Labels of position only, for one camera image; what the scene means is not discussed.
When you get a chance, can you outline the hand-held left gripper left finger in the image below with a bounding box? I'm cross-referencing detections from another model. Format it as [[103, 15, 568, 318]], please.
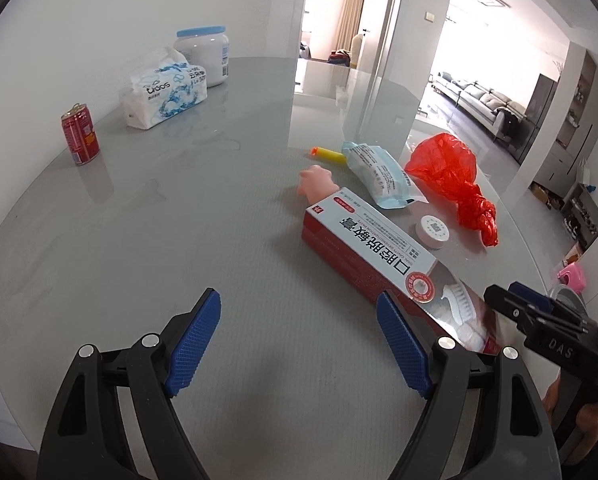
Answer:
[[38, 287, 222, 480]]

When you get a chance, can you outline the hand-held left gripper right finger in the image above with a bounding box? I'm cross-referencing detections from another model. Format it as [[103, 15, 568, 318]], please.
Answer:
[[376, 290, 562, 480]]

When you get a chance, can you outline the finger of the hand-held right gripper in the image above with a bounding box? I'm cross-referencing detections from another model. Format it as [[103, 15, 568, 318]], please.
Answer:
[[484, 284, 587, 334], [508, 281, 554, 312]]

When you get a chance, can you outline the grey perforated waste basket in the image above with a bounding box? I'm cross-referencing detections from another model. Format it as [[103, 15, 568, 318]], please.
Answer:
[[549, 284, 587, 317]]

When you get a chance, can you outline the red toothpaste box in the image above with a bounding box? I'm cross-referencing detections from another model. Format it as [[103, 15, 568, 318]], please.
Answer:
[[301, 187, 514, 356]]

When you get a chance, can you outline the red plastic bag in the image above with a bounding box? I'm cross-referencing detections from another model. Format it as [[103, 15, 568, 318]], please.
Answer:
[[404, 133, 500, 247]]

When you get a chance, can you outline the pale blue wipes packet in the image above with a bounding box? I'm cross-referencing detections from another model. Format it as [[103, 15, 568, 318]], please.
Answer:
[[341, 141, 428, 209]]

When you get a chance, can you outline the yellow foam dart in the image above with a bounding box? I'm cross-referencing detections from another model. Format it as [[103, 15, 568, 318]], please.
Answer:
[[311, 146, 348, 166]]

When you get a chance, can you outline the person's right hand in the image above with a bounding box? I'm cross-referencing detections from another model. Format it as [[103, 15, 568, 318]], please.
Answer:
[[540, 374, 598, 435]]

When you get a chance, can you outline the pink plastic stool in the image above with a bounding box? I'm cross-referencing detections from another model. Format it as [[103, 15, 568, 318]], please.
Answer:
[[558, 262, 587, 293]]

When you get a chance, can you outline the shoe rack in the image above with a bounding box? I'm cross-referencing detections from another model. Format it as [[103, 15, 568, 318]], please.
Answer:
[[561, 182, 598, 251]]

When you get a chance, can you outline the small round white jar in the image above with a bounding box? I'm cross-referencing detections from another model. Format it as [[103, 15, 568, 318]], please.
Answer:
[[412, 214, 450, 251]]

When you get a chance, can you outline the cardboard box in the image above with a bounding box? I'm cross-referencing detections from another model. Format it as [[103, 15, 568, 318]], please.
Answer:
[[529, 182, 564, 208]]

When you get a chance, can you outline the dark grey refrigerator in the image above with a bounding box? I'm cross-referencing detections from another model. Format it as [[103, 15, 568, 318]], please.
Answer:
[[516, 74, 560, 163]]

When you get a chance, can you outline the pink toy hand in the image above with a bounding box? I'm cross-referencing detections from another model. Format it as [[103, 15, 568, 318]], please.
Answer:
[[299, 166, 341, 206]]

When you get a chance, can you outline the open shelf unit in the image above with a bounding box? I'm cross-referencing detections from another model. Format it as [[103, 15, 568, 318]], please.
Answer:
[[554, 52, 598, 161]]

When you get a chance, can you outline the grey sofa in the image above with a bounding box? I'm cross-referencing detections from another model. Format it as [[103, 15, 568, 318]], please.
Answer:
[[435, 71, 530, 133]]

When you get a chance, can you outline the red drink can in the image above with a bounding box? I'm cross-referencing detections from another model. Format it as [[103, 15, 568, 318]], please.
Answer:
[[61, 103, 101, 166]]

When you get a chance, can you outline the white blue tissue pack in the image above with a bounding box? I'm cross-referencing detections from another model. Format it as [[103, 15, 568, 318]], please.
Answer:
[[119, 46, 209, 131]]

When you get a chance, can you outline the white jar with blue lid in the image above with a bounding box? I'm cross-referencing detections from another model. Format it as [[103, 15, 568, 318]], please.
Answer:
[[173, 25, 230, 87]]

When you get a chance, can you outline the white room door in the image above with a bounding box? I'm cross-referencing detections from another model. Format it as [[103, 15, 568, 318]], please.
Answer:
[[354, 0, 410, 76]]

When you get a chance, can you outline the beige curtain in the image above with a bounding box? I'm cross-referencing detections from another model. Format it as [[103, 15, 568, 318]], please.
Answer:
[[336, 0, 367, 56]]

